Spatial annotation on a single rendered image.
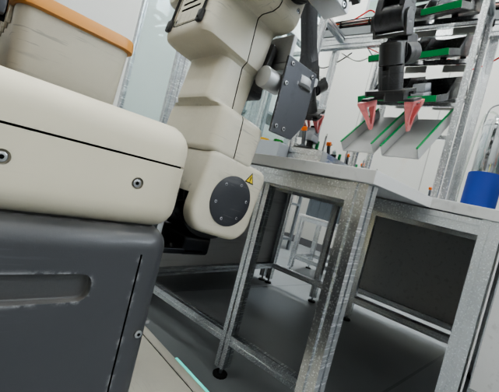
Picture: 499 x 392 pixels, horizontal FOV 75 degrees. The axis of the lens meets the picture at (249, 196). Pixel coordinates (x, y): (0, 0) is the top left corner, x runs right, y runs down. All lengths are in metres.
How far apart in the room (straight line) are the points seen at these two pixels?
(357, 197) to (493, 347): 1.19
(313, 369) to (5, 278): 0.62
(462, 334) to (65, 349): 0.91
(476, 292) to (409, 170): 4.21
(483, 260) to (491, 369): 0.85
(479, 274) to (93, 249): 0.90
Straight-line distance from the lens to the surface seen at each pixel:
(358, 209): 0.72
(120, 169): 0.36
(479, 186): 2.02
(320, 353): 0.78
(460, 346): 1.06
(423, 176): 5.09
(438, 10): 1.45
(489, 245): 1.02
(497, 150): 2.07
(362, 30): 2.90
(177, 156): 0.39
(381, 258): 2.88
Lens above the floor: 0.76
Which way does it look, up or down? 2 degrees down
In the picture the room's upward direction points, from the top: 14 degrees clockwise
